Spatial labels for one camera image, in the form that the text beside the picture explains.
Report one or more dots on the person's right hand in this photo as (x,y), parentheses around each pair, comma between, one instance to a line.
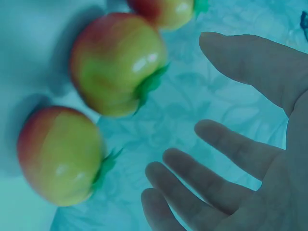
(284,168)

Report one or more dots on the red and yellow tomato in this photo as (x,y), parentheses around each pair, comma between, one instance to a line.
(60,156)
(168,12)
(118,65)

